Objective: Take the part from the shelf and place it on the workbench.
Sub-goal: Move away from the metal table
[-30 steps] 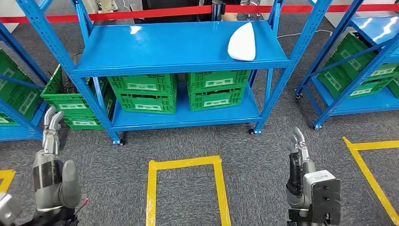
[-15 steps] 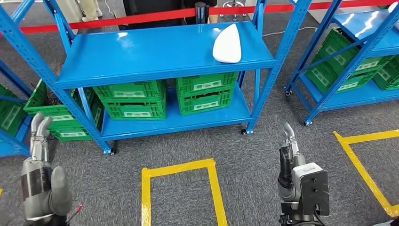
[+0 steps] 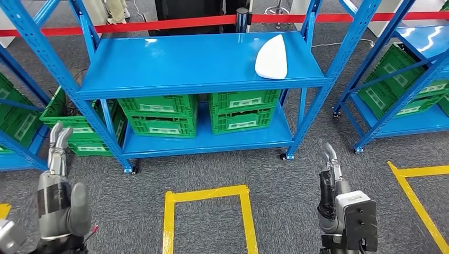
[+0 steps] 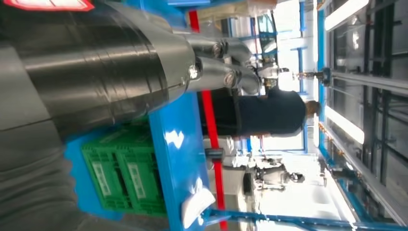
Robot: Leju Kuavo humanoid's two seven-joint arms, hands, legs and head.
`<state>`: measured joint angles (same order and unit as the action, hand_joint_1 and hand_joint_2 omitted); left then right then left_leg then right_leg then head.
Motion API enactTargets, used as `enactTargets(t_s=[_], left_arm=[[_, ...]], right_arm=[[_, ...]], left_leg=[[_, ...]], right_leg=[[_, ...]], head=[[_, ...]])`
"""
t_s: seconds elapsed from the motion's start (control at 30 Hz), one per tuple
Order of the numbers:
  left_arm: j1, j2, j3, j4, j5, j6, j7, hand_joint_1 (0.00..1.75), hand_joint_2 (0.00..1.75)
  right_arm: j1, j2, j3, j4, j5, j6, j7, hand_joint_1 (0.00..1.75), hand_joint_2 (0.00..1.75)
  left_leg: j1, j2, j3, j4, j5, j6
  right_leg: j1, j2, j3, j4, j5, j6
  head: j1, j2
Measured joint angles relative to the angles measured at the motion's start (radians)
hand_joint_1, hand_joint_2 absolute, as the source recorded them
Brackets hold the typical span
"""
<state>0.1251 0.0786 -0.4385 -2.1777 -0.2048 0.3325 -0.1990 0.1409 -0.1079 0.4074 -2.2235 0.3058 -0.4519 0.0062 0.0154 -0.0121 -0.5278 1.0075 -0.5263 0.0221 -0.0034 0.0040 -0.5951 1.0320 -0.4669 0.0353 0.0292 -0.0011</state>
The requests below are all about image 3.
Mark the white plastic shell part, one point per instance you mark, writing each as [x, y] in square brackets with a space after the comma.
[272, 59]

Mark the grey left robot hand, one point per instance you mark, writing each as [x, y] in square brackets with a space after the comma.
[52, 210]

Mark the black barrier post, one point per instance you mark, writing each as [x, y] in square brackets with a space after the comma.
[242, 19]

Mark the blue metal shelf rack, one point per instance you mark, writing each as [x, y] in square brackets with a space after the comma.
[175, 59]
[17, 163]
[414, 122]

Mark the black mesh office chair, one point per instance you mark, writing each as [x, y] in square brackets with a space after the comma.
[189, 10]

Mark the green plastic crate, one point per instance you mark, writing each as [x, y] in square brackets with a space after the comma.
[21, 129]
[444, 105]
[87, 149]
[403, 70]
[158, 107]
[445, 5]
[242, 122]
[242, 100]
[8, 89]
[56, 115]
[379, 98]
[161, 128]

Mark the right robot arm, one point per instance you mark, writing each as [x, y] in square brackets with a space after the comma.
[329, 242]

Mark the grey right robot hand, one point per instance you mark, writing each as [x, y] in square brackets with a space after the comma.
[342, 187]

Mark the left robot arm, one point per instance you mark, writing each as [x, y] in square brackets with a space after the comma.
[59, 247]

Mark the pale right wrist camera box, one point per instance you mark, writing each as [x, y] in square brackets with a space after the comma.
[357, 217]

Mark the person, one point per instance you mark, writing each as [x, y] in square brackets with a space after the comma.
[117, 12]

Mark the red barrier belt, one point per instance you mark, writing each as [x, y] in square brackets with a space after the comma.
[158, 24]

